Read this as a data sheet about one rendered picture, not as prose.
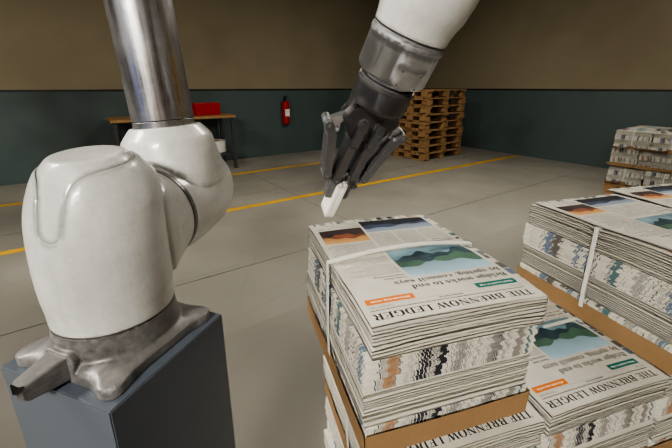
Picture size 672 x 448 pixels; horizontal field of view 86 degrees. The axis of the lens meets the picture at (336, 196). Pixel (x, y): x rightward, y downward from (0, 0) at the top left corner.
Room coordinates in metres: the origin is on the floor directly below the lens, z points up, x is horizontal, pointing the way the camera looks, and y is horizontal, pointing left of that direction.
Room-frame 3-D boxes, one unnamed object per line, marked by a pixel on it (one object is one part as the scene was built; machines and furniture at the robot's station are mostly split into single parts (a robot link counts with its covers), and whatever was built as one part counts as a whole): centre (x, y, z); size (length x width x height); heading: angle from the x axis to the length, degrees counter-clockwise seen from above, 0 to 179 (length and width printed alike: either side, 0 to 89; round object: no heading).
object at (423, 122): (7.41, -1.86, 0.65); 1.26 x 0.86 x 1.30; 129
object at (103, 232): (0.46, 0.31, 1.17); 0.18 x 0.16 x 0.22; 173
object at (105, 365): (0.43, 0.32, 1.03); 0.22 x 0.18 x 0.06; 159
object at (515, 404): (0.51, -0.15, 0.86); 0.29 x 0.16 x 0.04; 107
